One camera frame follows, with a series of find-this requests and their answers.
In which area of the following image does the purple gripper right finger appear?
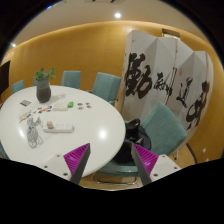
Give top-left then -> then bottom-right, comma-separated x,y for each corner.
130,142 -> 182,186

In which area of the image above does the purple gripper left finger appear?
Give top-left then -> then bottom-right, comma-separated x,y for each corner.
43,142 -> 92,185

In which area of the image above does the pink charger plug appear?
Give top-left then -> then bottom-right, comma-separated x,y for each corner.
46,122 -> 54,129

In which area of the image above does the black bag on chair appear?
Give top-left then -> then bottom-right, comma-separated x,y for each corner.
113,119 -> 151,164

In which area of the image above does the near teal office chair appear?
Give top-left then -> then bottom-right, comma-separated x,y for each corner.
93,102 -> 187,185

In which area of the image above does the white power strip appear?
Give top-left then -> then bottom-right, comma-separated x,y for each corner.
43,123 -> 74,133

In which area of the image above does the white round table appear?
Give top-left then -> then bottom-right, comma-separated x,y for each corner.
0,86 -> 125,176

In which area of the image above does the green small object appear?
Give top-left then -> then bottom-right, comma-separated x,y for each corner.
68,102 -> 74,108

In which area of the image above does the white small box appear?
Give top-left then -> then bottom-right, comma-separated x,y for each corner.
52,103 -> 68,111

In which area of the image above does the small grey card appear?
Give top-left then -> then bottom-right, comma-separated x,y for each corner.
20,100 -> 31,106

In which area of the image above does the dark grey plant vase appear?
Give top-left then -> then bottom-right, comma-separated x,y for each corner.
36,78 -> 51,103

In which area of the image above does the teal chair behind table right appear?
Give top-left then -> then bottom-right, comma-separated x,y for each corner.
89,72 -> 121,105

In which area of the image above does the teal chair behind table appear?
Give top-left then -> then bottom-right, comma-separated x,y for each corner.
89,72 -> 121,105
61,71 -> 81,89

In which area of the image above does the teal chair behind table middle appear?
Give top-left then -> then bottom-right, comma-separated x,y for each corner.
61,71 -> 81,89

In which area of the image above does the white calligraphy folding screen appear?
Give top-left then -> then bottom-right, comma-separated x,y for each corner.
118,30 -> 214,137

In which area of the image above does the green potted plant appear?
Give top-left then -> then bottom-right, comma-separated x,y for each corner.
34,68 -> 56,81

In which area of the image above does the teal chair far left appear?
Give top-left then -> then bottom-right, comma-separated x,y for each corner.
12,80 -> 24,93

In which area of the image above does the white coiled charger cable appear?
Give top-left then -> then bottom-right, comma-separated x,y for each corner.
26,116 -> 45,149

